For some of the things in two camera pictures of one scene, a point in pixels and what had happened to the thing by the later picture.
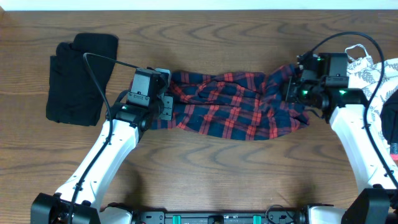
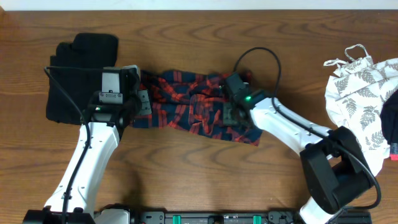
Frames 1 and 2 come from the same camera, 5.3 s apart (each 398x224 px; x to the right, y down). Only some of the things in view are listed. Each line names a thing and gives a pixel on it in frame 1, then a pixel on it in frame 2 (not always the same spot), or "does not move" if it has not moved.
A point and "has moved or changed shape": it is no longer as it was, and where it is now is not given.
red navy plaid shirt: x=233 y=106 has moved or changed shape
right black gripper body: x=301 y=92 → x=229 y=116
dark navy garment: x=388 y=119 does not move
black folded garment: x=73 y=96 does not move
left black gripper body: x=166 y=113 → x=143 y=96
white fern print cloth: x=364 y=73 does not move
